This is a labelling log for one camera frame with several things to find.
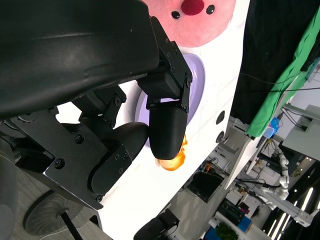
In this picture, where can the black curtain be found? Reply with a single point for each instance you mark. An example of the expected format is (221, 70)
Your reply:
(270, 37)

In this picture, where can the green cloth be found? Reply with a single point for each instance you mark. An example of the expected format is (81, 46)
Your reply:
(287, 82)

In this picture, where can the blue plastic box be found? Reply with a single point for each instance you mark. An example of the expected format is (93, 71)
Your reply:
(271, 127)

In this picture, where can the pink plush doll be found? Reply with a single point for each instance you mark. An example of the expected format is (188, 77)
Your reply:
(200, 30)

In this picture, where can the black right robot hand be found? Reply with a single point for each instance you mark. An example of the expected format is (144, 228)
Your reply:
(157, 226)

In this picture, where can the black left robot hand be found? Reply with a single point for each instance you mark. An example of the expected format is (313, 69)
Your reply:
(75, 50)

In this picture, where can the purple plate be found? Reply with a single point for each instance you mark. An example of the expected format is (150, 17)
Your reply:
(197, 75)

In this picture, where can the orange white bread toy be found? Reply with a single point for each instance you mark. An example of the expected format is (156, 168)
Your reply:
(172, 165)

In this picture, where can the grey round base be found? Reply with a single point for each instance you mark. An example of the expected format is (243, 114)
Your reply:
(45, 212)

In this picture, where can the black open box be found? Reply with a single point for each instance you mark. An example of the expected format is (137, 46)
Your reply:
(205, 186)

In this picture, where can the silver background robot arm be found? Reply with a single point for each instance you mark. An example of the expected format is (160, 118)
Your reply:
(283, 180)

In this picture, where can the green plant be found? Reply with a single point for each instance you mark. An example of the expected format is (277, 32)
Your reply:
(226, 232)

